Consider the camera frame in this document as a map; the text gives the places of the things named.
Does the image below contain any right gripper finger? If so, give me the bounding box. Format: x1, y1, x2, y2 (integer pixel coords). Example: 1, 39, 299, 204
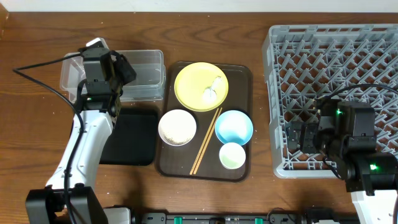
302, 123, 318, 154
285, 121, 303, 151

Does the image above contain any blue bowl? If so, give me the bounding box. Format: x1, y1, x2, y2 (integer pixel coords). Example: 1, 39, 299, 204
215, 110, 254, 146

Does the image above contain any yellow plate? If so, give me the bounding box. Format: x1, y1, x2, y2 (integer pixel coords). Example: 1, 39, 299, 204
174, 62, 229, 112

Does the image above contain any pale green cup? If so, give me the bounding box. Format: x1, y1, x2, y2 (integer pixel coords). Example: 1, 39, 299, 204
219, 142, 246, 169

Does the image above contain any pink bowl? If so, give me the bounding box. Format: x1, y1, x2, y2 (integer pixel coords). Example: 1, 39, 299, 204
158, 110, 197, 146

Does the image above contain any pile of rice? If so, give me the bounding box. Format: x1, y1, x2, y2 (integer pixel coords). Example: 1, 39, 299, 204
161, 126, 194, 146

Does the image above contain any white tissue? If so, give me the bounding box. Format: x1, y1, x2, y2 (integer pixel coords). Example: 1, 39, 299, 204
202, 77, 222, 103

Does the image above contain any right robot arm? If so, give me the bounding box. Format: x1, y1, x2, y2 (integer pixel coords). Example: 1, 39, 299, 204
286, 99, 397, 223

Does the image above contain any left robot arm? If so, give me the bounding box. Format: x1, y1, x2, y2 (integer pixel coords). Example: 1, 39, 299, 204
25, 42, 136, 223

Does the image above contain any grey dishwasher rack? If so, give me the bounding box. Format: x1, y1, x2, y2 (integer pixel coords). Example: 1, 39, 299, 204
262, 24, 397, 179

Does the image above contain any clear plastic bin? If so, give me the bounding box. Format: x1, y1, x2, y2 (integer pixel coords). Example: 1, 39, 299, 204
60, 50, 166, 102

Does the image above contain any black plastic tray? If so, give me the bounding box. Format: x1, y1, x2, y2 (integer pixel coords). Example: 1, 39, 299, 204
99, 108, 158, 166

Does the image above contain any dark brown serving tray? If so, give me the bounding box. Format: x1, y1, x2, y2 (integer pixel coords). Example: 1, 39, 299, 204
155, 64, 252, 182

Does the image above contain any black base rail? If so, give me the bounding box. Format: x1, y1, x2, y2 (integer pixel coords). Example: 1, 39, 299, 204
102, 207, 361, 224

